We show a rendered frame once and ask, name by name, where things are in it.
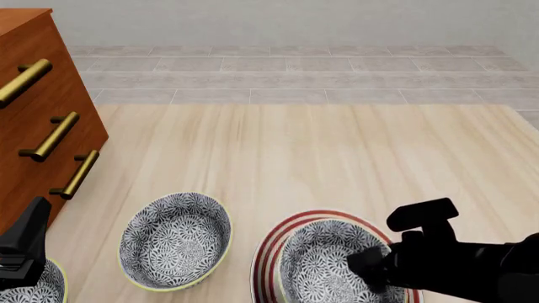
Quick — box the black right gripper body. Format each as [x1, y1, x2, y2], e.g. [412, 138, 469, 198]
[389, 231, 427, 287]

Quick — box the black white patterned bowl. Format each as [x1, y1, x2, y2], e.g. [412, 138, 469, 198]
[117, 191, 233, 293]
[279, 218, 410, 303]
[0, 258, 69, 303]

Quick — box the white plate with red rings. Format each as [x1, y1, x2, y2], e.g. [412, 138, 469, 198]
[249, 209, 424, 303]

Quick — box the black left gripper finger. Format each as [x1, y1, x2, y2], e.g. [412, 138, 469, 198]
[0, 195, 53, 258]

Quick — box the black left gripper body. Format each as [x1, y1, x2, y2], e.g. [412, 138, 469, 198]
[0, 250, 46, 290]

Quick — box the wooden cabinet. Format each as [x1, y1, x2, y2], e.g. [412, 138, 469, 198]
[0, 8, 109, 237]

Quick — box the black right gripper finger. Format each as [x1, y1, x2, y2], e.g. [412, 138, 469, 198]
[346, 246, 395, 288]

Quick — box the brass drawer handle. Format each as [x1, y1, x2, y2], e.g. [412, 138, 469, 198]
[18, 111, 81, 163]
[48, 149, 101, 201]
[0, 58, 54, 109]

